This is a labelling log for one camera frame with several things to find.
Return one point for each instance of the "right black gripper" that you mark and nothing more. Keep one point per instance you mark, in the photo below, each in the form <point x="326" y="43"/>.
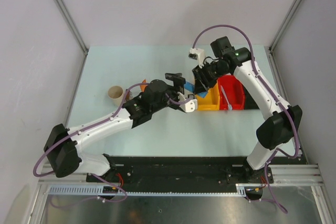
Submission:
<point x="199" y="87"/>

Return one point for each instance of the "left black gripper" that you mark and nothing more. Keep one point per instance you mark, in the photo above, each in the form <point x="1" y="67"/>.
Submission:
<point x="178" y="83"/>

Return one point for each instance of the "brown block with hole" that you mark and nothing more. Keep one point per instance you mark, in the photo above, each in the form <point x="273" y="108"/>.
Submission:
<point x="129" y="96"/>

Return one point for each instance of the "white paper cup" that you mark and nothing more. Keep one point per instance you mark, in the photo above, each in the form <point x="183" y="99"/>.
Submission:
<point x="116" y="94"/>

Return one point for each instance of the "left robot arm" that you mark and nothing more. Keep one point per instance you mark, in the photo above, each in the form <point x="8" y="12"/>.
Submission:
<point x="65" y="147"/>

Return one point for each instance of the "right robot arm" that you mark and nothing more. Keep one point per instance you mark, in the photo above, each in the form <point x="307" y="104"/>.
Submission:
<point x="281" y="120"/>

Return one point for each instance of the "grey toothbrush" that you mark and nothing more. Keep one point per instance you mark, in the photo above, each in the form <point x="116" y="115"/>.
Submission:
<point x="230" y="108"/>

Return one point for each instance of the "yellow plastic bin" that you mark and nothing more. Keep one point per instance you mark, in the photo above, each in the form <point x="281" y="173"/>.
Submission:
<point x="209" y="101"/>

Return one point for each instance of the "red plastic bin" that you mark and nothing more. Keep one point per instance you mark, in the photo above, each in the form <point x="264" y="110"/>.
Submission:
<point x="234" y="92"/>

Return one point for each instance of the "black plastic bin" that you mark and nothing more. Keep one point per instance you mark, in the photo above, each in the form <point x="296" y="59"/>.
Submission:
<point x="249" y="103"/>

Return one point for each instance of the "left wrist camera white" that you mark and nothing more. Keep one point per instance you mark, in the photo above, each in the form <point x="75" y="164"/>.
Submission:
<point x="188" y="103"/>

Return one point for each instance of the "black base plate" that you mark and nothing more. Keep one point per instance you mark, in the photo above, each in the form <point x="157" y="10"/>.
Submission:
<point x="183" y="174"/>

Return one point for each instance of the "right aluminium frame post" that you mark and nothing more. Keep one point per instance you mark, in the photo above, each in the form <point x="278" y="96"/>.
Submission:
<point x="285" y="24"/>

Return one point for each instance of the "aluminium frame post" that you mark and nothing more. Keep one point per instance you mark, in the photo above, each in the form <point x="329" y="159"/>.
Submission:
<point x="285" y="24"/>
<point x="60" y="4"/>

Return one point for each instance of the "left aluminium frame post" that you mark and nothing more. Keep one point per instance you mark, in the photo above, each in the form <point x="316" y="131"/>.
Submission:
<point x="60" y="4"/>

